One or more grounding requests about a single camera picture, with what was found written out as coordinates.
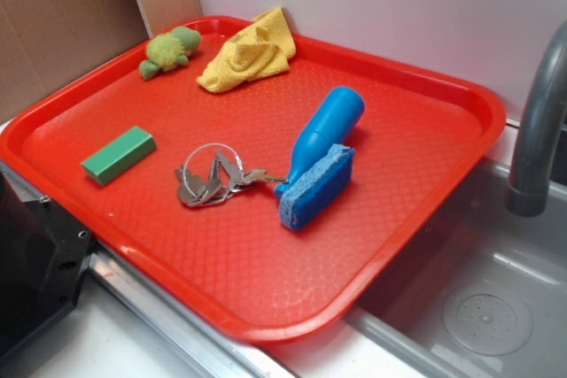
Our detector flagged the grey faucet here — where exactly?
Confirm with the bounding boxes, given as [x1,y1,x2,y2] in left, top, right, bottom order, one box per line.
[505,24,566,217]

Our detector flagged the red plastic tray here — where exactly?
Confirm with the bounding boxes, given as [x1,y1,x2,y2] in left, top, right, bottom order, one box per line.
[1,16,505,343]

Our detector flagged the blue plastic bottle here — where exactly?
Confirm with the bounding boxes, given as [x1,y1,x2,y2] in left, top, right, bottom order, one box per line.
[273,86,367,200]

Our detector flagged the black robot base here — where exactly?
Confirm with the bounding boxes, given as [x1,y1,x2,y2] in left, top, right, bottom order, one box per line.
[1,176,96,361]

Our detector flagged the yellow microfiber cloth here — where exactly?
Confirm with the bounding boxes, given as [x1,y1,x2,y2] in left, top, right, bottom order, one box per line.
[197,7,296,94]

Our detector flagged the brown cardboard panel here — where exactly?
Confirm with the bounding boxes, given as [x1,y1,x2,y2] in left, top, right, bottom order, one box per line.
[1,0,201,122]

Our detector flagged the grey sink basin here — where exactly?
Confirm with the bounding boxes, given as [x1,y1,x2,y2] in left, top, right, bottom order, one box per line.
[346,160,566,377]

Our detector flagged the silver keys on ring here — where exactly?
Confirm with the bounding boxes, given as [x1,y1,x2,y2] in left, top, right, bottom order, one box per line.
[175,143,289,208]

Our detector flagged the green plush turtle toy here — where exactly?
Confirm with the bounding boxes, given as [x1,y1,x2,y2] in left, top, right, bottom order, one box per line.
[138,27,201,81]

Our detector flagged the blue sponge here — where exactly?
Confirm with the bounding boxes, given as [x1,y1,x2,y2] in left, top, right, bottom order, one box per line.
[278,143,356,231]

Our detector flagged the green rectangular block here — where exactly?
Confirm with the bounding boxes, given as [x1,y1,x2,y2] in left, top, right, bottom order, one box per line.
[81,127,157,186]

